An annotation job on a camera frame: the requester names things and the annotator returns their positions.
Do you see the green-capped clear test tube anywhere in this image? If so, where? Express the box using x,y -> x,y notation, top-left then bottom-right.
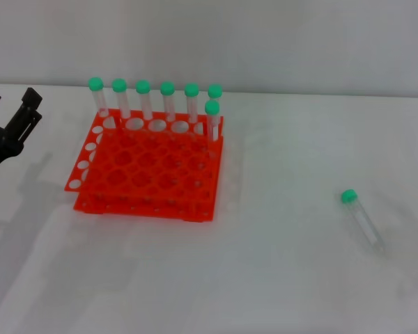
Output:
135,79 -> 154,120
184,83 -> 200,124
208,84 -> 223,103
340,189 -> 386,253
111,78 -> 132,120
160,81 -> 177,123
88,77 -> 110,118
204,100 -> 221,142

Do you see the orange plastic test tube rack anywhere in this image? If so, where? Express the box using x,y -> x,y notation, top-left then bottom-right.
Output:
63,108 -> 225,223

